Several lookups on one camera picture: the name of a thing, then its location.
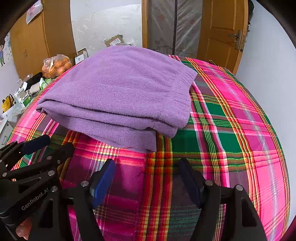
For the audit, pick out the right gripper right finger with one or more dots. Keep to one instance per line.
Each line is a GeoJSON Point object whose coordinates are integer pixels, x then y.
{"type": "Point", "coordinates": [206, 195]}

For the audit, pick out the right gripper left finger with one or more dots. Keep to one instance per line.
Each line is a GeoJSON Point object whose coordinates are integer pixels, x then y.
{"type": "Point", "coordinates": [87, 196]}

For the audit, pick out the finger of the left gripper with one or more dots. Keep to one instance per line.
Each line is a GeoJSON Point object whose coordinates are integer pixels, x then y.
{"type": "Point", "coordinates": [13, 152]}
{"type": "Point", "coordinates": [48, 163]}

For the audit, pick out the purple fleece garment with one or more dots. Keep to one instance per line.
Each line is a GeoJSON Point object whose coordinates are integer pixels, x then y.
{"type": "Point", "coordinates": [123, 96]}

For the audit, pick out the person's left hand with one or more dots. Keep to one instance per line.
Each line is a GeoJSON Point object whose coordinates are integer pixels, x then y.
{"type": "Point", "coordinates": [23, 230]}

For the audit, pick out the grey drawer cabinet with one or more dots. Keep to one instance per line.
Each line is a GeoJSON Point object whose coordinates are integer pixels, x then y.
{"type": "Point", "coordinates": [5, 131]}

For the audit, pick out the pink plaid tablecloth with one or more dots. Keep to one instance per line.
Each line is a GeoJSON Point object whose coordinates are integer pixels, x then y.
{"type": "Point", "coordinates": [228, 138]}

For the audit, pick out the cluttered glass side table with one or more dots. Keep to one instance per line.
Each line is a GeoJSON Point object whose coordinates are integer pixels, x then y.
{"type": "Point", "coordinates": [14, 106]}

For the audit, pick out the bag of oranges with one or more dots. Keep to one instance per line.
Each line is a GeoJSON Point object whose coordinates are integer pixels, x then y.
{"type": "Point", "coordinates": [56, 66]}

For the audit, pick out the white cardboard box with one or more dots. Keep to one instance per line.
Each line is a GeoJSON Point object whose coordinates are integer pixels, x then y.
{"type": "Point", "coordinates": [81, 55]}

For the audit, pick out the wooden wardrobe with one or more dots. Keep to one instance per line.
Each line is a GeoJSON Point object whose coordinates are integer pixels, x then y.
{"type": "Point", "coordinates": [47, 35]}

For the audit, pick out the brown cardboard parcel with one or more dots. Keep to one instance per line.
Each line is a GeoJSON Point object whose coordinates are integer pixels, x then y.
{"type": "Point", "coordinates": [115, 40]}

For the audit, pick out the plastic bag on wardrobe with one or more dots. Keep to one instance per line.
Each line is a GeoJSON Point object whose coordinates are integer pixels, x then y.
{"type": "Point", "coordinates": [33, 11]}

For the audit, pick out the plastic-covered doorway curtain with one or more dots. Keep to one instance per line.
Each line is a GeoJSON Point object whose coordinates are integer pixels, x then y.
{"type": "Point", "coordinates": [174, 26]}

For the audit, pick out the wooden door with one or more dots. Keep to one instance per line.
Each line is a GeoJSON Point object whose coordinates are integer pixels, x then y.
{"type": "Point", "coordinates": [223, 32]}

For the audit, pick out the cartoon wall sticker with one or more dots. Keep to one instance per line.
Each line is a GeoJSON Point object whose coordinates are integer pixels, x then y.
{"type": "Point", "coordinates": [5, 50]}

